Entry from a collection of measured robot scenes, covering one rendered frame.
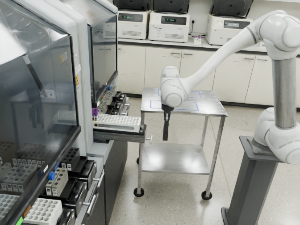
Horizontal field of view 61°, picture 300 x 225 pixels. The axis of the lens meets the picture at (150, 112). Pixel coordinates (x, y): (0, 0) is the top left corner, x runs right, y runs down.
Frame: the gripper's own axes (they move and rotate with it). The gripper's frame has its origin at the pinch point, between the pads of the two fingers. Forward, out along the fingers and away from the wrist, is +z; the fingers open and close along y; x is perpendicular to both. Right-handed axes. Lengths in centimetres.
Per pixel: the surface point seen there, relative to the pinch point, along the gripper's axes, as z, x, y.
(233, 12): -49, 89, -277
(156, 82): 50, -17, -228
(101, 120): -7.0, -38.3, 3.0
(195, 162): 52, 27, -43
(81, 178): -2, -36, 47
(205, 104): -2, 28, -44
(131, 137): 0.7, -20.1, 6.7
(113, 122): -6.6, -31.0, 3.2
